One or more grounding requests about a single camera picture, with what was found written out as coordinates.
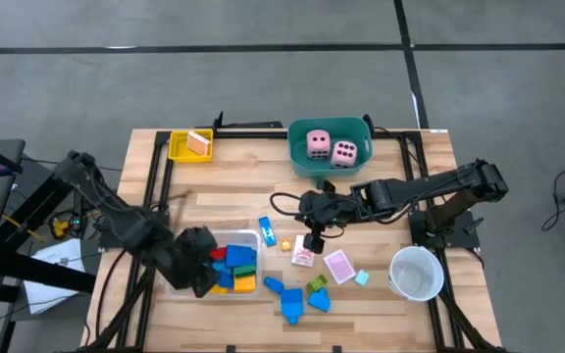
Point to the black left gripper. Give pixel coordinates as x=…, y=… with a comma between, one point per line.
x=184, y=260

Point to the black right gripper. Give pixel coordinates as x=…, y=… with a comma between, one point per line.
x=326, y=208

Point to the red toy block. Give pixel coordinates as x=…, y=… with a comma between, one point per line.
x=219, y=254

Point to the square blue toy block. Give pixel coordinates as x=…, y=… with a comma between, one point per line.
x=240, y=255

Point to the large yellow toy block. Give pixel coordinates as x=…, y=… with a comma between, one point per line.
x=244, y=285

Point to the blue patterned rectangular toy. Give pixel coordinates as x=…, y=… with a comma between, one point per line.
x=267, y=231

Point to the pink foam die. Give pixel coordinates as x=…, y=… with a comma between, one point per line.
x=318, y=142
x=344, y=156

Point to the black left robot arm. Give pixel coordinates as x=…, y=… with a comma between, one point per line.
x=116, y=216

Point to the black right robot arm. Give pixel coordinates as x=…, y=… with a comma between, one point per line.
x=434, y=184

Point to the small orange cube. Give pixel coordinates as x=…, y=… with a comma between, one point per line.
x=286, y=244

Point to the lime green toy block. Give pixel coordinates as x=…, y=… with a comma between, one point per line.
x=316, y=284

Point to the clear plastic container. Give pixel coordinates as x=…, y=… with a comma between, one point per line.
x=249, y=239

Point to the blue two-stud toy block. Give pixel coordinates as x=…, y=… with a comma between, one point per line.
x=319, y=300

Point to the small light cyan block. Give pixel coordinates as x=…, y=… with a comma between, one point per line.
x=361, y=278

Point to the small blue toy block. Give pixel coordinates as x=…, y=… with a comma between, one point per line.
x=272, y=285

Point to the blue single-stud toy block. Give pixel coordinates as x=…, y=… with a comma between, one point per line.
x=291, y=301

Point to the teal plastic bin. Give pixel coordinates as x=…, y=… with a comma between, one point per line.
x=298, y=159

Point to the yellow plastic basket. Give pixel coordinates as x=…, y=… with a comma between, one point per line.
x=179, y=152

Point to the white paper sheets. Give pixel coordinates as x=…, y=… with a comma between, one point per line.
x=52, y=299

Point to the black stand base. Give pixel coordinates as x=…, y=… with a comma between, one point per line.
x=42, y=277

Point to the black aluminium table frame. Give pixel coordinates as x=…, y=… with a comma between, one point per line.
x=243, y=134

